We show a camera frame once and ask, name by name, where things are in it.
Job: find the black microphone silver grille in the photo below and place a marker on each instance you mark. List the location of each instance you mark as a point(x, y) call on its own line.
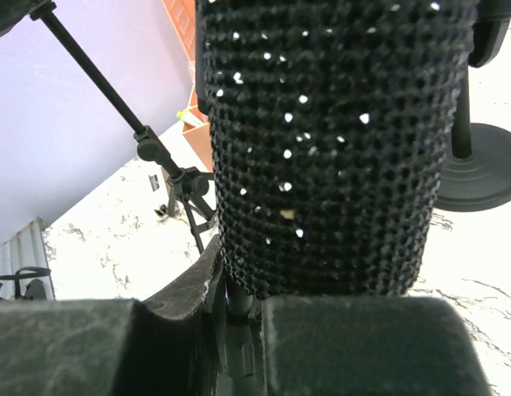
point(328, 131)

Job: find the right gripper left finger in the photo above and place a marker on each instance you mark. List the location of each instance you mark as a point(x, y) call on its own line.
point(159, 346)

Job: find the black tripod microphone stand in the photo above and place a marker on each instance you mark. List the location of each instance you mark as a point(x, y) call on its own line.
point(187, 185)

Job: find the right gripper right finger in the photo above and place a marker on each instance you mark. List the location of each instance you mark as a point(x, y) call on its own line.
point(367, 346)

